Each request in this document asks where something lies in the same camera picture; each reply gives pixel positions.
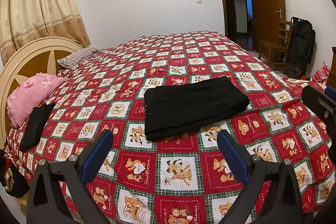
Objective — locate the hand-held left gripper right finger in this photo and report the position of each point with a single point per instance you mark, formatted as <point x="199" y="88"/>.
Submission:
<point x="233" y="158"/>

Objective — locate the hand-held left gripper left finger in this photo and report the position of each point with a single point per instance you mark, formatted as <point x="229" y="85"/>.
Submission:
<point x="97" y="157"/>

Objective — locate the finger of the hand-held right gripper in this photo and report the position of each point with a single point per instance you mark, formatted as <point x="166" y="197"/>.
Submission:
<point x="317" y="104"/>
<point x="330" y="92"/>

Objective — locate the black pants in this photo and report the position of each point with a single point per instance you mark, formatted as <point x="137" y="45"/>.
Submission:
<point x="189" y="108"/>

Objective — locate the red plaid cloth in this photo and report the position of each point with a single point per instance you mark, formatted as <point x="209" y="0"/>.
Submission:
<point x="321" y="74"/>

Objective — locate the black bag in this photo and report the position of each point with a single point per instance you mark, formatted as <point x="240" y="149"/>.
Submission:
<point x="300" y="48"/>

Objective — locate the black folded garment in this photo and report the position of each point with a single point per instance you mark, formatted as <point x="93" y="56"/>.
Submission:
<point x="35" y="125"/>

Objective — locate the wooden chair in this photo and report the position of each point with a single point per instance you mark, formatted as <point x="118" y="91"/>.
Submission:
<point x="277" y="45"/>

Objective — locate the dark clothes pile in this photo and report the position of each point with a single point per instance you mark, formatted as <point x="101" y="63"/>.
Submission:
<point x="13" y="179"/>

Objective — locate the pink floral pillow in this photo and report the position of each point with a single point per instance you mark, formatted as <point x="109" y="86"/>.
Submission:
<point x="31" y="95"/>

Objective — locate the striped pillow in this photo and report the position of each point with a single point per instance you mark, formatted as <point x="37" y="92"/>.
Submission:
<point x="77" y="57"/>

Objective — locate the red printed bear blanket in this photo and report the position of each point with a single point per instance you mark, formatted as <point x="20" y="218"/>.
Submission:
<point x="199" y="61"/>

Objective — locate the brown wooden door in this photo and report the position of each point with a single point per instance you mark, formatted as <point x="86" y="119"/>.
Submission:
<point x="265" y="3"/>

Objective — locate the cream wooden headboard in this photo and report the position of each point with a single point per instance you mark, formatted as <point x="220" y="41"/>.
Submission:
<point x="34" y="56"/>

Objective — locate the beige patterned curtain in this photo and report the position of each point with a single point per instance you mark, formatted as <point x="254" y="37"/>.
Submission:
<point x="39" y="6"/>

